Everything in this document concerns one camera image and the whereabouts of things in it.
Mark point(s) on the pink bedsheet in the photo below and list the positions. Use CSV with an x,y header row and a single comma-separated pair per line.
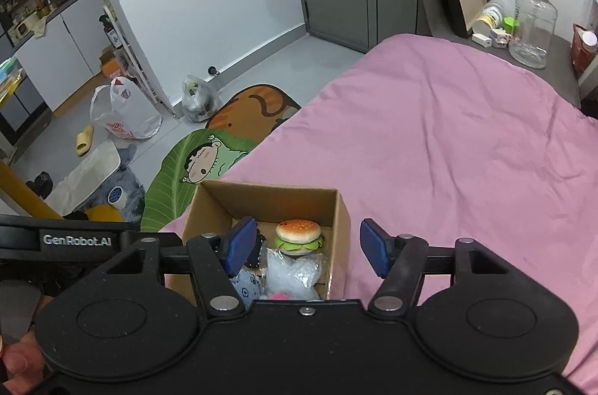
x,y
444,142

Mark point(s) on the burger plush toy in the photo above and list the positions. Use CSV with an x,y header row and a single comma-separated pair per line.
x,y
298,231

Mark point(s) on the white and yellow can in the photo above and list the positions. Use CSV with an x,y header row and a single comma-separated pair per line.
x,y
488,19

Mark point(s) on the white tote bag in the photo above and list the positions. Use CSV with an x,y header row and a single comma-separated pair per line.
x,y
84,185

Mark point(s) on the white plush in plastic bag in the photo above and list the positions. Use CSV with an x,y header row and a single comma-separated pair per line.
x,y
292,278

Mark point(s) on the grey nightstand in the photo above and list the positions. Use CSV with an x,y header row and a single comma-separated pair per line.
x,y
560,68

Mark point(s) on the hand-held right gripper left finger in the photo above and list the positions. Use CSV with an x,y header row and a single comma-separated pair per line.
x,y
238,248

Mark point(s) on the black and white plush toy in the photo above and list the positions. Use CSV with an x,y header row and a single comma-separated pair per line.
x,y
258,257

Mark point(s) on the tape roll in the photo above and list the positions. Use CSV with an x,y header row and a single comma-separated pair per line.
x,y
116,195

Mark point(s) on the grey fluffy rug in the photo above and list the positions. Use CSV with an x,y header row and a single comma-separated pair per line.
x,y
133,194

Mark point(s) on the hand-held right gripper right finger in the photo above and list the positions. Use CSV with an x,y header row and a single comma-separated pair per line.
x,y
373,248

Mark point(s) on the white plastic shopping bag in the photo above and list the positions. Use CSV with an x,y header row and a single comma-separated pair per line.
x,y
126,114

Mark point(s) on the yellow cushion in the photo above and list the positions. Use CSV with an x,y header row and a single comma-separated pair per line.
x,y
105,213

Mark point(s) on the person's left hand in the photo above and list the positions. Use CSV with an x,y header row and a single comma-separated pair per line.
x,y
18,364

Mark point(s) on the black door stop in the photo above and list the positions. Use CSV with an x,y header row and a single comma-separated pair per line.
x,y
213,71

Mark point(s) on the yellow wooden bar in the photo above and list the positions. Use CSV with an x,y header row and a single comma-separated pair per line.
x,y
23,192

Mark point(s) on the orange box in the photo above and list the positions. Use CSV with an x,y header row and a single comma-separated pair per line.
x,y
112,68

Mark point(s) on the grey low cabinet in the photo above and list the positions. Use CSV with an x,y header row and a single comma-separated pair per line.
x,y
28,105

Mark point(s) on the yellow slipper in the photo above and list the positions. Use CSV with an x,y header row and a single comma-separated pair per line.
x,y
84,142

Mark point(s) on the green leaf rug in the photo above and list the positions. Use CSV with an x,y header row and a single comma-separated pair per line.
x,y
173,185

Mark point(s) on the small white box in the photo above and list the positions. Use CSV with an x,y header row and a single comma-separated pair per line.
x,y
481,39

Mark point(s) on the orange cat rug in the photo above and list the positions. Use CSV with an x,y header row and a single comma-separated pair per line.
x,y
252,110

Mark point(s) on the clear plastic bag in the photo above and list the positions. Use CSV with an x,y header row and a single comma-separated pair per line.
x,y
201,100

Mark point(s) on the brown cardboard box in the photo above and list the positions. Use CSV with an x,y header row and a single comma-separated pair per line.
x,y
299,201

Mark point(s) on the white kitchen cabinet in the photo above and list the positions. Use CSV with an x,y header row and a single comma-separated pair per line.
x,y
56,44

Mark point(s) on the black shoes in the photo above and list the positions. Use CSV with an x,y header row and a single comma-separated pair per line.
x,y
39,185

